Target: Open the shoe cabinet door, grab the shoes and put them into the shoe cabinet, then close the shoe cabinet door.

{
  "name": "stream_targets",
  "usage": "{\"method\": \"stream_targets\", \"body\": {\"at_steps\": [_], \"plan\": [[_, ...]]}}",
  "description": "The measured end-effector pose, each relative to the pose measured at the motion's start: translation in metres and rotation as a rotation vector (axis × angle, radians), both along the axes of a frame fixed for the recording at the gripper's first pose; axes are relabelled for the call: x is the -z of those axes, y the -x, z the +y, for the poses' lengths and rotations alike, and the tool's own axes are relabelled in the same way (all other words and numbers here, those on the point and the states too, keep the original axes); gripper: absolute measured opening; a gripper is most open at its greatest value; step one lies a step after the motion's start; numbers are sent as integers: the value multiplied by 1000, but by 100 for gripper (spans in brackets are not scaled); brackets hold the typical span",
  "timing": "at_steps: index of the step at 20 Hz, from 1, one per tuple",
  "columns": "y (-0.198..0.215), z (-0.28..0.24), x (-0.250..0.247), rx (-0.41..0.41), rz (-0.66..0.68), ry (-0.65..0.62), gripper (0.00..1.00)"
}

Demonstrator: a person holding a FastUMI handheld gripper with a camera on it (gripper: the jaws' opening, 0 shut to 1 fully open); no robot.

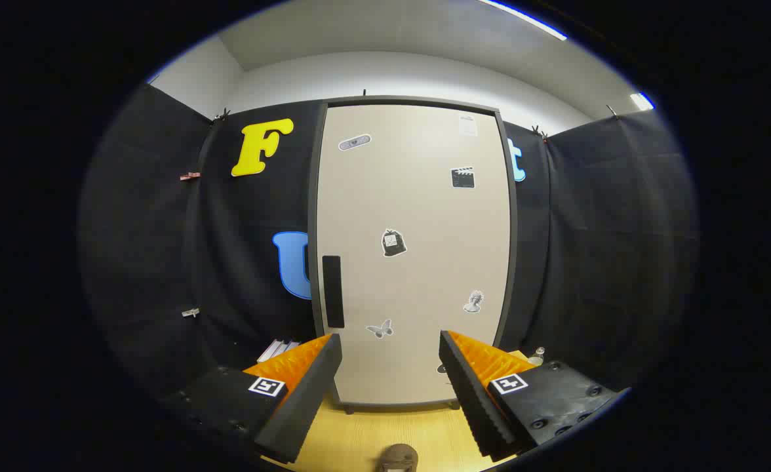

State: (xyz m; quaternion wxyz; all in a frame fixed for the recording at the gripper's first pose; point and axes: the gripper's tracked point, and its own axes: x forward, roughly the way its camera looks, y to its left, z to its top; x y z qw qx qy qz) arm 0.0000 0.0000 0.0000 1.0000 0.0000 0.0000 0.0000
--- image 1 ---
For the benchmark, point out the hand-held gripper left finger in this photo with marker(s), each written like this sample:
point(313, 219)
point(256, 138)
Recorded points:
point(307, 393)

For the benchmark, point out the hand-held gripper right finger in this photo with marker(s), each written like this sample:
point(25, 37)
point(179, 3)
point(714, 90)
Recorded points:
point(471, 393)

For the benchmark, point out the brown fuzzy shoe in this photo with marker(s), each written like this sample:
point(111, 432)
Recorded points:
point(396, 459)

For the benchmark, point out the beige shoe cabinet door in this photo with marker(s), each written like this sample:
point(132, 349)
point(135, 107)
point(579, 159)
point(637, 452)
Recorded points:
point(418, 275)

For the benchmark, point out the grey shoe cabinet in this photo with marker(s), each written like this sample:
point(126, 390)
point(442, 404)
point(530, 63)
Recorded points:
point(314, 196)

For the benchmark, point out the stack of books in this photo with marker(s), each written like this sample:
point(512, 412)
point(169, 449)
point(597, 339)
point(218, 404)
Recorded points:
point(279, 349)

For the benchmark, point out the green label plastic bottle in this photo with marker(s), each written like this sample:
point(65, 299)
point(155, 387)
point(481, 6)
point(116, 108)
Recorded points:
point(537, 356)

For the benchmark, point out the silver clip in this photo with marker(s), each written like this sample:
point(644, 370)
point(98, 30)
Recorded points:
point(190, 313)

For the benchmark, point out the red clip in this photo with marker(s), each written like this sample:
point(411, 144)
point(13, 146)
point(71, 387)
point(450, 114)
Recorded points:
point(189, 176)

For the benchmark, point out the small ceiling light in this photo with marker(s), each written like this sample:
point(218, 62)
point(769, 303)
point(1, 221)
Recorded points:
point(641, 100)

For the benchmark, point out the long ceiling light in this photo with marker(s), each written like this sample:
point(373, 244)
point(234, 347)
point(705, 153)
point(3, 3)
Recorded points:
point(523, 18)

